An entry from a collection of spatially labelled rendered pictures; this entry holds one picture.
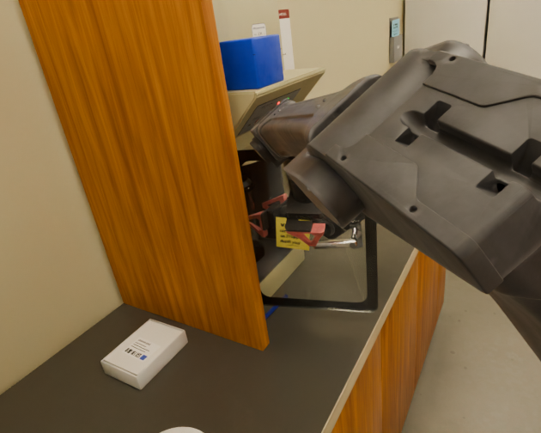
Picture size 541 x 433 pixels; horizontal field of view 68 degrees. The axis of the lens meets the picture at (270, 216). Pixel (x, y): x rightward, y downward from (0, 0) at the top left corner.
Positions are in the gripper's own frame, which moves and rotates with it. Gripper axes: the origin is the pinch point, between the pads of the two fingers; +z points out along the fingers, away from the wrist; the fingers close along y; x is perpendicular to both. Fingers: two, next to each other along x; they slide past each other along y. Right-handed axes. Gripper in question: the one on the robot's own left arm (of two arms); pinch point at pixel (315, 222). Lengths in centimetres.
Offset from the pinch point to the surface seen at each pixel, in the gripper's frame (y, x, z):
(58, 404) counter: 37, -54, 19
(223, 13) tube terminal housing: -31.5, -19.5, -27.4
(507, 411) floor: -10, 61, 144
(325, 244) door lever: 0.4, 1.2, 7.0
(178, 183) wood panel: -3.9, -28.7, -6.7
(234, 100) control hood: -14.9, -15.3, -18.2
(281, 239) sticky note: -3.0, -9.9, 10.8
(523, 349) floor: -46, 76, 161
